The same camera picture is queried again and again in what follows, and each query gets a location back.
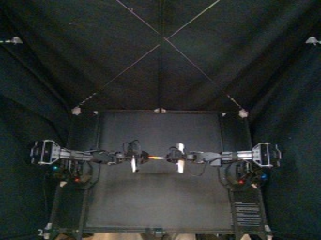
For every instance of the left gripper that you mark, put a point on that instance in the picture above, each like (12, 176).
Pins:
(134, 155)

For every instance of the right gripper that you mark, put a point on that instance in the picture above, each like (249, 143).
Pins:
(177, 156)

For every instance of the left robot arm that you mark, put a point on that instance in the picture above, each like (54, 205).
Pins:
(75, 154)

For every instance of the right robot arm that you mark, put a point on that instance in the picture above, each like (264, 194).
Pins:
(234, 155)

